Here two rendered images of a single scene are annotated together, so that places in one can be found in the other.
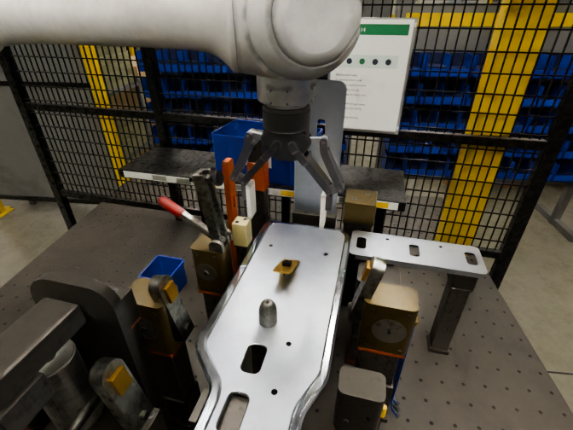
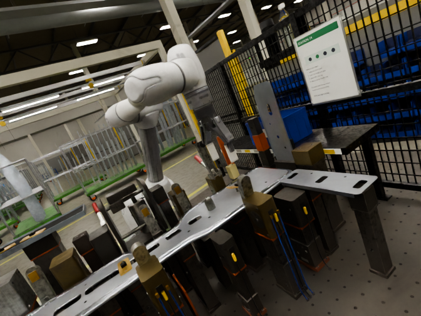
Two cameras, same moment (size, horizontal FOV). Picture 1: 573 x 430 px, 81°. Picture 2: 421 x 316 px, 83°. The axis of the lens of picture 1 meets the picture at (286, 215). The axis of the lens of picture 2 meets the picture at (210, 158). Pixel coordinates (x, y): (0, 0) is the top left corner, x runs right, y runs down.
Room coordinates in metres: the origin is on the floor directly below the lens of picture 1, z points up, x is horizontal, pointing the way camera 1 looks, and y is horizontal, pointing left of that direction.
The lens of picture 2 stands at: (-0.05, -0.65, 1.37)
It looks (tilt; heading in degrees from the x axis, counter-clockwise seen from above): 13 degrees down; 51
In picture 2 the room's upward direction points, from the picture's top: 23 degrees counter-clockwise
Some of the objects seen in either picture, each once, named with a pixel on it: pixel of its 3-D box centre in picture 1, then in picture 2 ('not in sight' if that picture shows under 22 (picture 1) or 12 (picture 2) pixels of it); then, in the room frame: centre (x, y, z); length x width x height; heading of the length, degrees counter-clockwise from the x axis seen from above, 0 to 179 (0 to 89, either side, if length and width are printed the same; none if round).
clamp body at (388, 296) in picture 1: (384, 359); (278, 246); (0.42, -0.20, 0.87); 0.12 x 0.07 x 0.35; 76
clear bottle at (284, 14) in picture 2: not in sight; (287, 26); (1.18, -0.06, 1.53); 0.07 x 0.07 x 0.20
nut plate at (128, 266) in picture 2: not in sight; (123, 264); (0.08, 0.12, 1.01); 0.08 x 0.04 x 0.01; 76
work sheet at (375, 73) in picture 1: (367, 78); (326, 65); (1.04, -0.23, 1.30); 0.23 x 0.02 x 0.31; 76
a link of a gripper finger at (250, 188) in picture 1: (251, 199); (212, 152); (0.55, 0.07, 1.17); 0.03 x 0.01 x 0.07; 165
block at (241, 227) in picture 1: (245, 281); (244, 200); (0.64, 0.10, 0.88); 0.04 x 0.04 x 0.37; 76
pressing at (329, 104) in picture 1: (317, 153); (272, 123); (0.79, -0.08, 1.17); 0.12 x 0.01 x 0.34; 76
